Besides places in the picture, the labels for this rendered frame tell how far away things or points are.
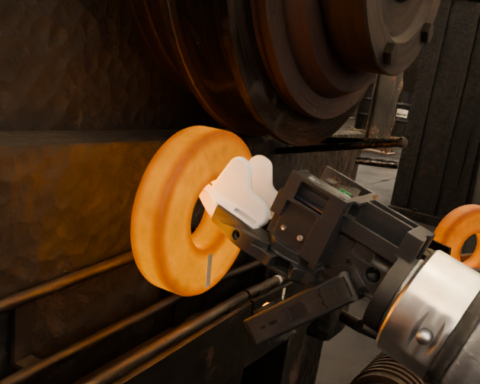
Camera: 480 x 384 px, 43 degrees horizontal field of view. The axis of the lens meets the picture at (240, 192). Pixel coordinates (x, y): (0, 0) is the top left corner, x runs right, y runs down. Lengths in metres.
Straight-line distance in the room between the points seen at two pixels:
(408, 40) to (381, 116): 8.91
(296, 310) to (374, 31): 0.28
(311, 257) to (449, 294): 0.11
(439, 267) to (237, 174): 0.18
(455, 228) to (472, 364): 0.68
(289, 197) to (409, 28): 0.33
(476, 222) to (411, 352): 0.70
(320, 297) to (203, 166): 0.15
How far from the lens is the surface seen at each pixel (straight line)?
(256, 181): 0.55
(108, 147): 0.59
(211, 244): 0.58
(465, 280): 0.46
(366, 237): 0.48
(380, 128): 9.64
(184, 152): 0.51
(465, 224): 1.13
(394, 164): 0.77
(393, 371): 1.02
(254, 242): 0.49
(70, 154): 0.56
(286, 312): 0.51
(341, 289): 0.48
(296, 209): 0.48
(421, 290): 0.45
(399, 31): 0.72
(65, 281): 0.58
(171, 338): 0.59
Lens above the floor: 0.96
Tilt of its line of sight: 12 degrees down
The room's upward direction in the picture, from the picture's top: 9 degrees clockwise
